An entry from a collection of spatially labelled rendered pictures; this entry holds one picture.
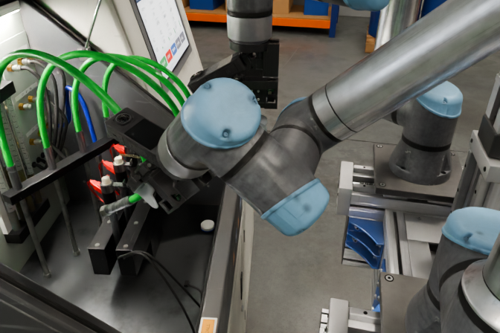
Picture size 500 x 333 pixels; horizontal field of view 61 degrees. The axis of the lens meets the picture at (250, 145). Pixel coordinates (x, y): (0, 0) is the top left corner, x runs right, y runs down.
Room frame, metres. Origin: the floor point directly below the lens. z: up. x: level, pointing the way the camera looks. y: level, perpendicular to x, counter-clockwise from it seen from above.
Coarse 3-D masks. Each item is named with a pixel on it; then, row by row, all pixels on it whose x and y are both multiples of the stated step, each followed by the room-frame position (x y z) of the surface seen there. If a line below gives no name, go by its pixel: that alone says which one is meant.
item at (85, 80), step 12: (0, 60) 0.71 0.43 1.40; (12, 60) 0.70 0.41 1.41; (48, 60) 0.65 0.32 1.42; (60, 60) 0.65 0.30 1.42; (0, 72) 0.71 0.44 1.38; (72, 72) 0.63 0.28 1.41; (0, 84) 0.73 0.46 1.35; (84, 84) 0.62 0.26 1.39; (96, 84) 0.62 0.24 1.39; (108, 96) 0.61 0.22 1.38; (0, 108) 0.74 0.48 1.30; (120, 108) 0.60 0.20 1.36; (0, 120) 0.74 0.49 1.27; (0, 132) 0.74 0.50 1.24; (0, 144) 0.74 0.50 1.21; (12, 168) 0.74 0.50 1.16
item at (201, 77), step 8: (232, 56) 0.72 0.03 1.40; (216, 64) 0.73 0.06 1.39; (224, 64) 0.70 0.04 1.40; (232, 64) 0.69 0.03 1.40; (240, 64) 0.69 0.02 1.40; (200, 72) 0.73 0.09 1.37; (208, 72) 0.71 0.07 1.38; (216, 72) 0.70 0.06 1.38; (224, 72) 0.70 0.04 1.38; (232, 72) 0.70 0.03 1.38; (192, 80) 0.71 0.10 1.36; (200, 80) 0.70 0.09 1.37; (208, 80) 0.70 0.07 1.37; (192, 88) 0.70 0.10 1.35
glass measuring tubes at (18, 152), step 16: (0, 96) 0.84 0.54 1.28; (16, 128) 0.87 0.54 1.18; (16, 144) 0.87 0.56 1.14; (0, 160) 0.80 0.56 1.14; (16, 160) 0.84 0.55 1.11; (0, 176) 0.77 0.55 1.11; (32, 176) 0.88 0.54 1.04; (0, 192) 0.77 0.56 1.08; (0, 208) 0.76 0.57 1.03; (16, 208) 0.80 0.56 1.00; (32, 208) 0.84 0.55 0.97; (48, 208) 0.89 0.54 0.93; (0, 224) 0.76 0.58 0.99; (16, 224) 0.77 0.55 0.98; (16, 240) 0.76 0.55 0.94
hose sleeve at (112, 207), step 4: (128, 196) 0.60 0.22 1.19; (120, 200) 0.61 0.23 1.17; (124, 200) 0.60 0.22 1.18; (128, 200) 0.60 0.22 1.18; (108, 204) 0.63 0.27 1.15; (112, 204) 0.62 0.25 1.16; (116, 204) 0.61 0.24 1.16; (120, 204) 0.60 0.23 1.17; (124, 204) 0.60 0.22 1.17; (128, 204) 0.60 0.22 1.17; (132, 204) 0.60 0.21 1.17; (108, 208) 0.62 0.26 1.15; (112, 208) 0.61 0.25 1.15; (116, 208) 0.61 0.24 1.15; (120, 208) 0.61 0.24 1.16; (108, 212) 0.62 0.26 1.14; (112, 212) 0.62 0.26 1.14
